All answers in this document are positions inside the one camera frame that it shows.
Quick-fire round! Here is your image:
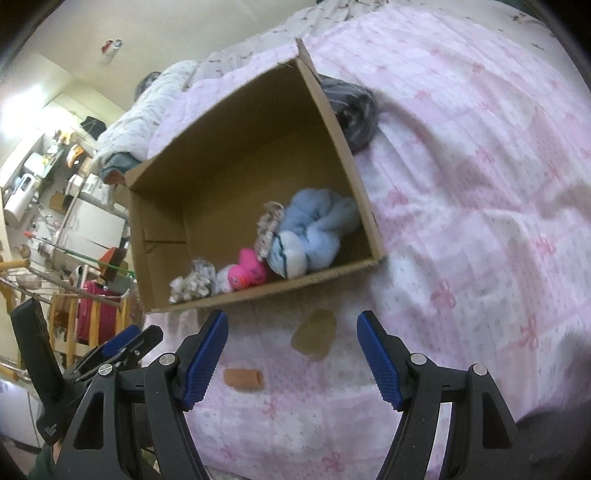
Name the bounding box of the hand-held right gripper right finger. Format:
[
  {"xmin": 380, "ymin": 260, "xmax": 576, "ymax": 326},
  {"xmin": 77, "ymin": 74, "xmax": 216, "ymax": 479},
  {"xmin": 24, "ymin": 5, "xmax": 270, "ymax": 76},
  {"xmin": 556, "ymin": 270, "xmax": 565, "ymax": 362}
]
[{"xmin": 356, "ymin": 310, "xmax": 532, "ymax": 480}]

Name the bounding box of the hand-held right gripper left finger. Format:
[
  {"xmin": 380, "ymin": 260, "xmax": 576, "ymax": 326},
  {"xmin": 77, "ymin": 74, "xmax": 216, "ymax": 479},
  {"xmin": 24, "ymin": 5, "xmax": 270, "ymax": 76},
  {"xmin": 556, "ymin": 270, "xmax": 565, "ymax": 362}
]
[{"xmin": 55, "ymin": 310, "xmax": 229, "ymax": 480}]

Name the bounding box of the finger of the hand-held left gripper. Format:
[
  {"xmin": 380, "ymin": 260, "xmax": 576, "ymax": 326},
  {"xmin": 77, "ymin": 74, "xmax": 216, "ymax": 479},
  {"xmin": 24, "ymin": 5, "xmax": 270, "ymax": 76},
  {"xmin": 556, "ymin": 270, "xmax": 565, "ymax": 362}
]
[
  {"xmin": 74, "ymin": 324, "xmax": 141, "ymax": 377},
  {"xmin": 76, "ymin": 325, "xmax": 164, "ymax": 384}
]

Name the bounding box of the floral fabric scrunchie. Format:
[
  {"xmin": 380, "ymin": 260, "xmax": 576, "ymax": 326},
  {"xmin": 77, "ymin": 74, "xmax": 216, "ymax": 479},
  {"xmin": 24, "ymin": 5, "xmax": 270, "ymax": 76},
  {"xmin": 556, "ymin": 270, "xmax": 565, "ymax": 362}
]
[{"xmin": 168, "ymin": 270, "xmax": 208, "ymax": 304}]

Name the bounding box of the pink rubber toy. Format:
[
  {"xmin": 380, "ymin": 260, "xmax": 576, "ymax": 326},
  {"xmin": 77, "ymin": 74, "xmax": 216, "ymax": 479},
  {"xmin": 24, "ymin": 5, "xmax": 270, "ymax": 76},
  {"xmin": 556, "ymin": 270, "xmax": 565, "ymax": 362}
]
[{"xmin": 226, "ymin": 248, "xmax": 269, "ymax": 292}]

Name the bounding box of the white blue fish plush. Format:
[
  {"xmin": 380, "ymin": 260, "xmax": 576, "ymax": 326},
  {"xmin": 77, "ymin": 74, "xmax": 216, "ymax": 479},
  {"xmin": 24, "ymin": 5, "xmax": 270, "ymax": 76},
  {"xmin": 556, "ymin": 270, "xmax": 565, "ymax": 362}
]
[{"xmin": 267, "ymin": 231, "xmax": 311, "ymax": 280}]

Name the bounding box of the light blue fluffy plush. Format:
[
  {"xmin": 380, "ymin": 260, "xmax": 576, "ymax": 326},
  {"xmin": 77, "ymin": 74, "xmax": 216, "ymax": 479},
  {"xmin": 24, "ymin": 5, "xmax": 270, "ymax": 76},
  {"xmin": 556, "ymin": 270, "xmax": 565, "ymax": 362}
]
[{"xmin": 277, "ymin": 188, "xmax": 361, "ymax": 273}]

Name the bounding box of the lace trimmed scrunchie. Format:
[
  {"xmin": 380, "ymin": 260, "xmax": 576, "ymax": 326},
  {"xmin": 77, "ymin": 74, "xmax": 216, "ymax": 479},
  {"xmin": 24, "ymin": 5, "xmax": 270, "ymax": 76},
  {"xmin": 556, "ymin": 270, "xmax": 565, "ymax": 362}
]
[{"xmin": 255, "ymin": 200, "xmax": 285, "ymax": 259}]

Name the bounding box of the brown cardboard box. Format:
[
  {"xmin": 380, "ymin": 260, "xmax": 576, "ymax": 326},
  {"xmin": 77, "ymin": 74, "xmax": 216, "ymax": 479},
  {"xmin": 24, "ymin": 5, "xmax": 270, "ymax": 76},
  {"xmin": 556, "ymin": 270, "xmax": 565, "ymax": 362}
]
[{"xmin": 124, "ymin": 38, "xmax": 387, "ymax": 315}]

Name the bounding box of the person's left forearm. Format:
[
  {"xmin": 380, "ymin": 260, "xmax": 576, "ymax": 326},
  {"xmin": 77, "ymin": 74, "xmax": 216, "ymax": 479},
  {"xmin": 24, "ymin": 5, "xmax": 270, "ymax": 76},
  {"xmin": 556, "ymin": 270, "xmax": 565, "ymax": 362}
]
[{"xmin": 28, "ymin": 440, "xmax": 63, "ymax": 480}]

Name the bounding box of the colourful wooden rack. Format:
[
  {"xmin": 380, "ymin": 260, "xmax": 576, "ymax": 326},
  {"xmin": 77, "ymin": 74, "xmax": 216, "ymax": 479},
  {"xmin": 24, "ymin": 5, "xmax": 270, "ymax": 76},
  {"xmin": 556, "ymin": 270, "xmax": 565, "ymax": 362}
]
[{"xmin": 0, "ymin": 258, "xmax": 134, "ymax": 370}]

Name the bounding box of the torn cardboard piece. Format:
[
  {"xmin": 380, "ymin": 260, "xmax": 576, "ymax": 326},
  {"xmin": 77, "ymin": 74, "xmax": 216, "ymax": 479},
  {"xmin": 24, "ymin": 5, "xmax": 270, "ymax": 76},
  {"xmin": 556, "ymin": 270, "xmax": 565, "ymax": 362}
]
[{"xmin": 291, "ymin": 308, "xmax": 338, "ymax": 361}]

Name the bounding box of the white printed quilt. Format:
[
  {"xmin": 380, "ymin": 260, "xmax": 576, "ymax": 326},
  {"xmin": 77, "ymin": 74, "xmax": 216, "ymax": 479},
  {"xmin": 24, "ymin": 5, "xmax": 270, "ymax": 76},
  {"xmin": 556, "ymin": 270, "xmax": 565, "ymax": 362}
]
[{"xmin": 95, "ymin": 0, "xmax": 398, "ymax": 171}]

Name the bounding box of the dark striped cloth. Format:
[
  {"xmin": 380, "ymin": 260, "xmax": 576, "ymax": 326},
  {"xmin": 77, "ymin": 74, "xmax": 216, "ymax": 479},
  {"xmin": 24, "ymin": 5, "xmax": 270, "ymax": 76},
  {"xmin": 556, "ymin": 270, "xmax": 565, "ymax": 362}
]
[{"xmin": 321, "ymin": 76, "xmax": 380, "ymax": 155}]

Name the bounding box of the dark round object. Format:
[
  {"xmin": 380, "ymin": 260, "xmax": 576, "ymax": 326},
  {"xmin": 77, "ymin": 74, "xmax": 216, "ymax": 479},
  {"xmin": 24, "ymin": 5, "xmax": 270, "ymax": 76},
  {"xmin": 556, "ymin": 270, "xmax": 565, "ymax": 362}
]
[{"xmin": 135, "ymin": 71, "xmax": 161, "ymax": 100}]

